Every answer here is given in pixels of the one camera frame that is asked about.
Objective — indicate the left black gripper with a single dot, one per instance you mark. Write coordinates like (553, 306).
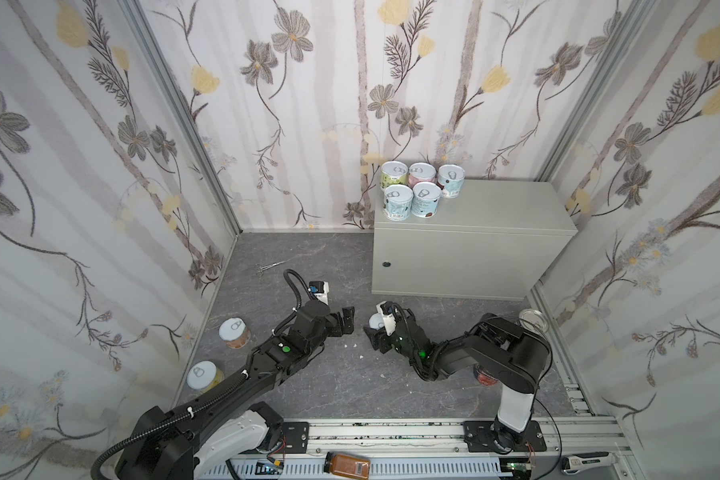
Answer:
(330, 320)

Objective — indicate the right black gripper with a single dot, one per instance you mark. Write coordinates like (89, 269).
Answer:
(386, 335)

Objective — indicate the pink label can back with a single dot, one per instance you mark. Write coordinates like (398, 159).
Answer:
(377, 322)

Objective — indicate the pink label can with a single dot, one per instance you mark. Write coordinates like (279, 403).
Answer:
(377, 322)
(421, 172)

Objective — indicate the teal can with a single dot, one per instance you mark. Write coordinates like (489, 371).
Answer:
(426, 197)
(450, 178)
(397, 202)

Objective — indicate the green label can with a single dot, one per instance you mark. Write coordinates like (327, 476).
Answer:
(393, 173)

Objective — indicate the pink label can front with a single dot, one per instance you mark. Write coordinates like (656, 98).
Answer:
(421, 172)

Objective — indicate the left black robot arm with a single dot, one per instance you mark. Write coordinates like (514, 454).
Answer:
(189, 439)

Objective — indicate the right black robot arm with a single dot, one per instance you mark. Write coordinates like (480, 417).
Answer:
(512, 355)

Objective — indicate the red dark label can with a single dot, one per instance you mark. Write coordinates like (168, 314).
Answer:
(483, 378)

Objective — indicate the orange label can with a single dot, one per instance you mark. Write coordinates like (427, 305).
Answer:
(234, 332)

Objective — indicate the blue label can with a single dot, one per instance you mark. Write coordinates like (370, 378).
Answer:
(534, 320)

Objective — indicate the grey metal cabinet box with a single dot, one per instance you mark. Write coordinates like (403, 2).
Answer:
(494, 241)

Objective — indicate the orange brown bottle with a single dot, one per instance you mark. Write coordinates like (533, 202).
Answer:
(347, 466)

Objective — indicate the yellow label can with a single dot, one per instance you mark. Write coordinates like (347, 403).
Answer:
(204, 376)

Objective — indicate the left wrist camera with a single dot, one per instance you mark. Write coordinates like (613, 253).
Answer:
(319, 290)

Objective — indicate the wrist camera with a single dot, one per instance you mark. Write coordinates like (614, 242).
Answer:
(319, 290)
(387, 312)

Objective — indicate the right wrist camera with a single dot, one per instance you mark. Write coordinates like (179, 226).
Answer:
(387, 312)

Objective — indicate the white handled tool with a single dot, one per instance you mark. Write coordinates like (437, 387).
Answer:
(575, 464)

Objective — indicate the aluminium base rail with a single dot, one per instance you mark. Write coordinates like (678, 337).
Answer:
(436, 448)

